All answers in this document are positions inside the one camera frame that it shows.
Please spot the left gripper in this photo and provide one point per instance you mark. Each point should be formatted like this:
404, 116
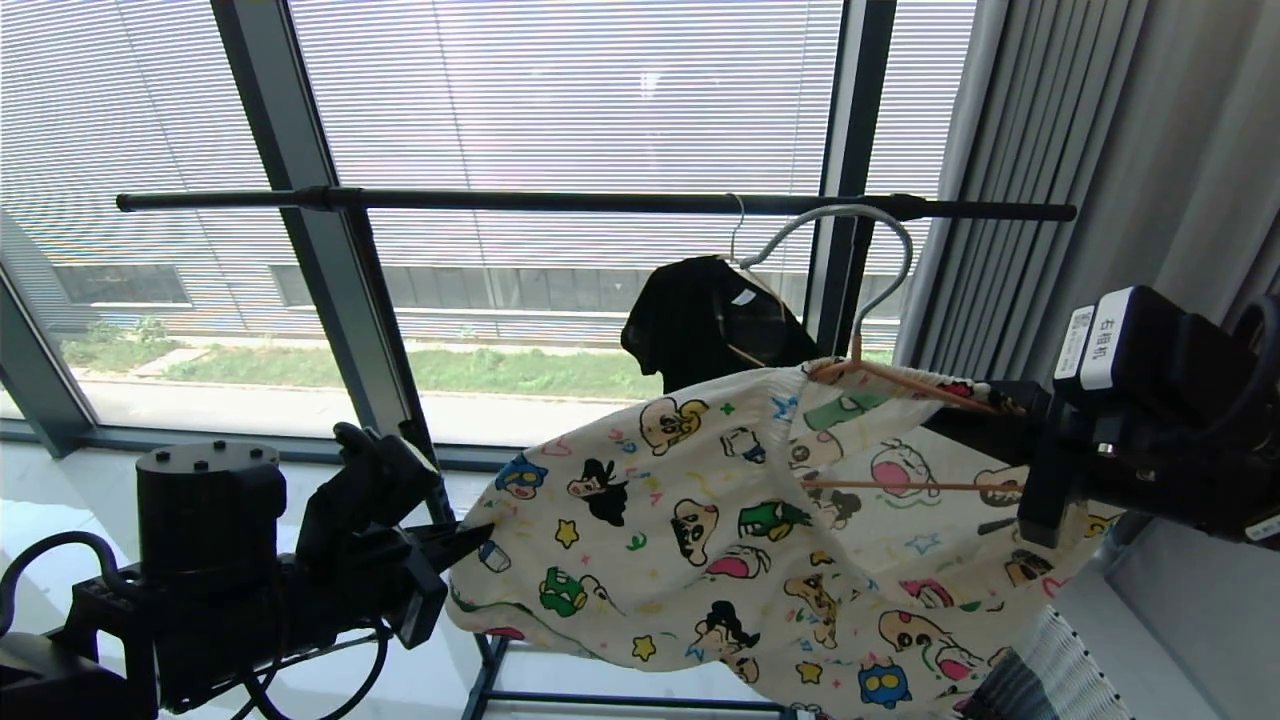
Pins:
360, 590

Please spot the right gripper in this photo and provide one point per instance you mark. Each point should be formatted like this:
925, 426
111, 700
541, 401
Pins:
1140, 480

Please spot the pink clothes hanger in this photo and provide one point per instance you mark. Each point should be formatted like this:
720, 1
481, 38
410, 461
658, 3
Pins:
900, 290
738, 215

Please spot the cream printed garment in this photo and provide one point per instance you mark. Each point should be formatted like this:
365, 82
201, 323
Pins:
700, 520

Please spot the black garment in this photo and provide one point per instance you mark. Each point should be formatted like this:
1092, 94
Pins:
690, 320

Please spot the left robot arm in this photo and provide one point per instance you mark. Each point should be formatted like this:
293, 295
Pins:
200, 520

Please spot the white laundry basket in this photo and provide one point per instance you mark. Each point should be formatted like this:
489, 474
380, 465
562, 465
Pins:
1050, 670

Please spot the black clothes rack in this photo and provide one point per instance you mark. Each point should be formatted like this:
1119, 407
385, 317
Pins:
500, 201

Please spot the grey curtain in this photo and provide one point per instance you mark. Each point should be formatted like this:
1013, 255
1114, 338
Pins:
1100, 150

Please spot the window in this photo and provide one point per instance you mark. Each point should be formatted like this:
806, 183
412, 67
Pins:
600, 100

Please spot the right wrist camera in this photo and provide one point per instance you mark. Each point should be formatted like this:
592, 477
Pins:
1150, 350

